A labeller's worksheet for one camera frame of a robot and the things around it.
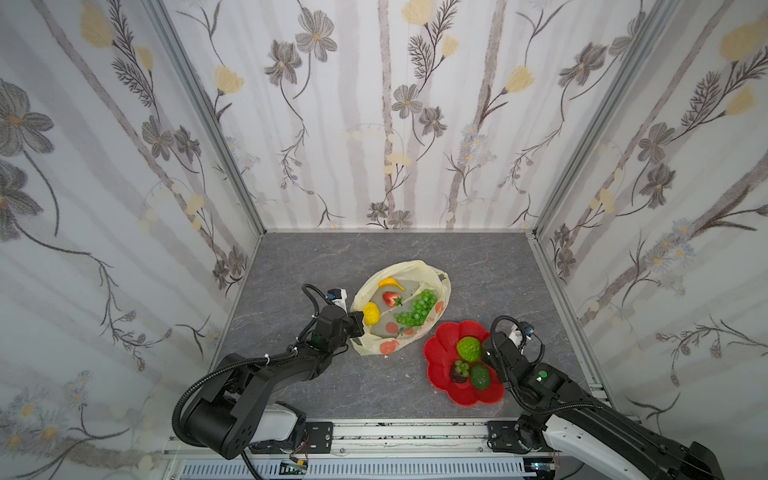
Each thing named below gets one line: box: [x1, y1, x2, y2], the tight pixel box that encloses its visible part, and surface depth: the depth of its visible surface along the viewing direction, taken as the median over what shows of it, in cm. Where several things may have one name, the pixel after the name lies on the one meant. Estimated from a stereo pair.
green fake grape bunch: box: [394, 289, 438, 327], surface depth 95 cm
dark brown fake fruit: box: [450, 364, 468, 383], surface depth 82 cm
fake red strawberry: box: [382, 292, 403, 308], surface depth 98 cm
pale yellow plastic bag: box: [350, 260, 451, 355], surface depth 95 cm
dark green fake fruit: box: [471, 363, 490, 391], surface depth 81 cm
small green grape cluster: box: [455, 360, 470, 378], surface depth 82 cm
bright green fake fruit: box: [457, 336, 481, 363], surface depth 86 cm
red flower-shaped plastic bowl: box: [424, 320, 504, 407], surface depth 86 cm
